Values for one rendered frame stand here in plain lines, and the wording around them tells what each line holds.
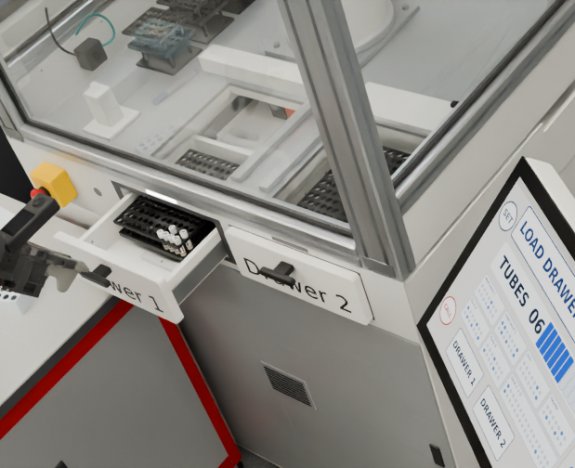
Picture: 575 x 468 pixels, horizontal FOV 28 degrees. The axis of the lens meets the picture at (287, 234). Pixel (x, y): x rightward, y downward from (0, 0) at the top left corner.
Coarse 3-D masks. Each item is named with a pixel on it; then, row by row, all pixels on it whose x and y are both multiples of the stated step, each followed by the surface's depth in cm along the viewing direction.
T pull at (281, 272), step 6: (282, 264) 195; (288, 264) 194; (264, 270) 195; (270, 270) 194; (276, 270) 194; (282, 270) 194; (288, 270) 193; (270, 276) 194; (276, 276) 193; (282, 276) 192; (288, 276) 192; (282, 282) 193; (288, 282) 191; (294, 282) 192
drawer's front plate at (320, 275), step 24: (240, 240) 201; (264, 240) 198; (240, 264) 207; (264, 264) 201; (312, 264) 190; (288, 288) 201; (312, 288) 195; (336, 288) 190; (360, 288) 187; (336, 312) 196; (360, 312) 190
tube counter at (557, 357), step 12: (540, 300) 144; (540, 312) 144; (528, 324) 146; (540, 324) 144; (552, 324) 141; (540, 336) 143; (552, 336) 141; (540, 348) 143; (552, 348) 141; (564, 348) 139; (552, 360) 140; (564, 360) 138; (552, 372) 140; (564, 372) 138; (564, 384) 137; (564, 396) 137
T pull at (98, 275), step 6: (96, 270) 207; (102, 270) 206; (108, 270) 206; (84, 276) 207; (90, 276) 206; (96, 276) 206; (102, 276) 206; (96, 282) 206; (102, 282) 204; (108, 282) 204
